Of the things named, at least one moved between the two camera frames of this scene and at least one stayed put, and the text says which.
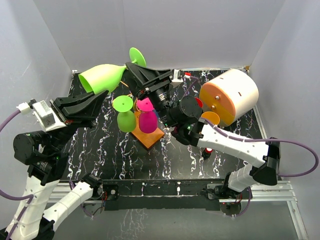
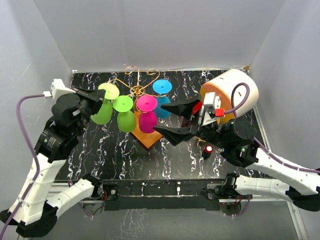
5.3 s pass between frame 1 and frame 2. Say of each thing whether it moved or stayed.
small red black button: stayed
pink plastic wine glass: stayed
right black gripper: moved
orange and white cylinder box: stayed
